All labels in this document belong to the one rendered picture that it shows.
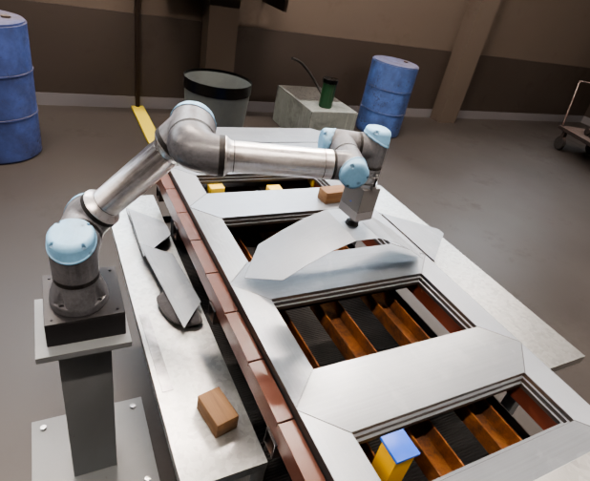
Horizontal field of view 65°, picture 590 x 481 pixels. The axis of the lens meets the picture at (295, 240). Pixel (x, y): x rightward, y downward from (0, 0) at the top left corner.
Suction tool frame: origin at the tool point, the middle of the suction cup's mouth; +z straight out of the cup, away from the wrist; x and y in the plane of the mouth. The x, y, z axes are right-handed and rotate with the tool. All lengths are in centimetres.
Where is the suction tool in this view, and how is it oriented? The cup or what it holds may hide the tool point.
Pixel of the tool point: (350, 226)
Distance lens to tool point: 142.7
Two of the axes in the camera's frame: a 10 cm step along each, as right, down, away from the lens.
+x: -8.4, 1.5, -5.3
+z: -1.8, 8.3, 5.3
